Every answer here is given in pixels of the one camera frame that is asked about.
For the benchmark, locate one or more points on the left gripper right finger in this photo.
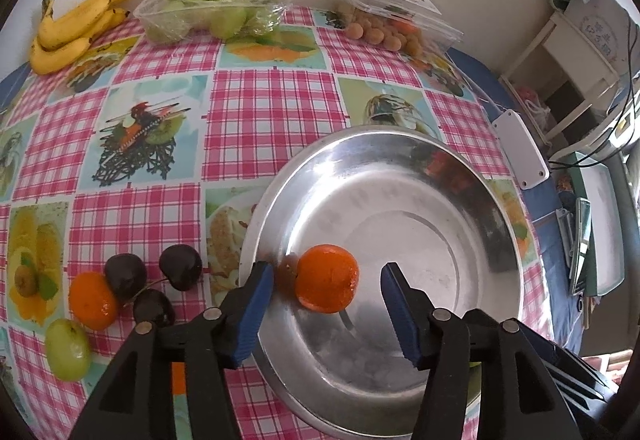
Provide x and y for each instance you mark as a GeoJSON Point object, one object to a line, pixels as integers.
{"type": "Point", "coordinates": [518, 396]}

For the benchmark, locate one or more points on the white shelf unit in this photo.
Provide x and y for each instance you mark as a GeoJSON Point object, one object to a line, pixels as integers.
{"type": "Point", "coordinates": [559, 54]}

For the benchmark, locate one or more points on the large steel bowl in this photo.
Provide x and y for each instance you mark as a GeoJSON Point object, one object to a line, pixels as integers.
{"type": "Point", "coordinates": [416, 217]}

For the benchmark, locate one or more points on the dark plum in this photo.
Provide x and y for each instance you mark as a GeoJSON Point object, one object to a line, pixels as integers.
{"type": "Point", "coordinates": [153, 306]}
{"type": "Point", "coordinates": [126, 275]}
{"type": "Point", "coordinates": [182, 266]}

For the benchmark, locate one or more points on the green jujube fruit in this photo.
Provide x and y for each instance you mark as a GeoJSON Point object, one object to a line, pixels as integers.
{"type": "Point", "coordinates": [68, 350]}

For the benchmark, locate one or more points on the clear box brown longans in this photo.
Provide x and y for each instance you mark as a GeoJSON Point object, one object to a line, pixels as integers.
{"type": "Point", "coordinates": [396, 22]}

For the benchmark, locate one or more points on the white power strip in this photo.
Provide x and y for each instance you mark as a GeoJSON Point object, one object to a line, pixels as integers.
{"type": "Point", "coordinates": [520, 149]}

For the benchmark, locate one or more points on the pink checkered fruit tablecloth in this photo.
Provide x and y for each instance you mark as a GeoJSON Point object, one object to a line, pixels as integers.
{"type": "Point", "coordinates": [138, 147]}

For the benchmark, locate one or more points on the orange tangerine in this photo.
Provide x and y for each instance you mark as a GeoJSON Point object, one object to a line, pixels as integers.
{"type": "Point", "coordinates": [326, 280]}
{"type": "Point", "coordinates": [92, 301]}

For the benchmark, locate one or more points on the yellow banana bunch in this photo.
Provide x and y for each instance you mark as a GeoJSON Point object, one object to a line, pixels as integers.
{"type": "Point", "coordinates": [60, 42]}

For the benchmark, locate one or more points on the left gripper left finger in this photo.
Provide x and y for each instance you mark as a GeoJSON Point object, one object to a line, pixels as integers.
{"type": "Point", "coordinates": [133, 398]}

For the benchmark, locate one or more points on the blue table cover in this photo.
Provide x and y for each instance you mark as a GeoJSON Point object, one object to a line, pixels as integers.
{"type": "Point", "coordinates": [541, 202]}

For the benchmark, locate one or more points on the clear box green fruits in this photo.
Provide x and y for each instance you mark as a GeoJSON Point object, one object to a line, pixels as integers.
{"type": "Point", "coordinates": [172, 21]}

